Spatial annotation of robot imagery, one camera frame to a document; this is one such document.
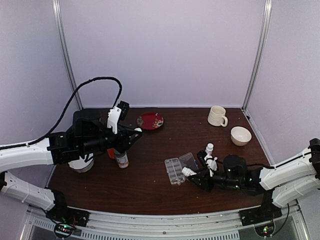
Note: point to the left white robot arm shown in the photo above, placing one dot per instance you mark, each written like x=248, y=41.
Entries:
x=25, y=155

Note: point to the front aluminium rail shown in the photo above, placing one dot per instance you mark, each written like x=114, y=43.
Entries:
x=225, y=225

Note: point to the orange pill bottle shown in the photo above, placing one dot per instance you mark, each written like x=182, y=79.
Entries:
x=111, y=153

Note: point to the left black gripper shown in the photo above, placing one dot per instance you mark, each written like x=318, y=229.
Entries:
x=129, y=131

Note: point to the white scalloped bowl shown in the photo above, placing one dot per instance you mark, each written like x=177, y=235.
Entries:
x=82, y=165

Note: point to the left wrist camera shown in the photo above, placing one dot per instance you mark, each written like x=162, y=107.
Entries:
x=116, y=114

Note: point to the white pill bottle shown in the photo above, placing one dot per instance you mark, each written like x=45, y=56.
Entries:
x=187, y=172
x=209, y=149

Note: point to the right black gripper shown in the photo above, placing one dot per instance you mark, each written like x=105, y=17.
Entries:
x=204, y=180

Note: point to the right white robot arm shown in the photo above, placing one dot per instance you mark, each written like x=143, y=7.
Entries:
x=280, y=183

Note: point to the grey lid pill bottle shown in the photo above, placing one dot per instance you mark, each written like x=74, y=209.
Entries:
x=121, y=159

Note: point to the aluminium frame post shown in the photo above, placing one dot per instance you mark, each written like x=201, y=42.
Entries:
x=56, y=4
x=264, y=30

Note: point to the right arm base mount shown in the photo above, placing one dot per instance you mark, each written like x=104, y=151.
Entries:
x=267, y=211

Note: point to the red floral plate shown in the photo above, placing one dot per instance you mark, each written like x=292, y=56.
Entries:
x=150, y=121

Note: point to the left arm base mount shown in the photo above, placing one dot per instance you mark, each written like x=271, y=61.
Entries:
x=67, y=216

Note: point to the white small bowl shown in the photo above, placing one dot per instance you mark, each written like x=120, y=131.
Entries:
x=240, y=136

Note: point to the left aluminium frame post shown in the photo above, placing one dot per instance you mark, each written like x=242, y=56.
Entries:
x=56, y=4

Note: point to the cream textured mug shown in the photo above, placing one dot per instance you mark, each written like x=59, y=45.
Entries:
x=217, y=116

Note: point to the white pill bottle front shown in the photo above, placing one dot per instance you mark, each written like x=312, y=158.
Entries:
x=209, y=149

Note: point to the right aluminium frame post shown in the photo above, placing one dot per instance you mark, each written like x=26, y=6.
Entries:
x=264, y=30

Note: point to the clear plastic pill organizer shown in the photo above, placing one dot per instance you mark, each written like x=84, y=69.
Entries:
x=174, y=167

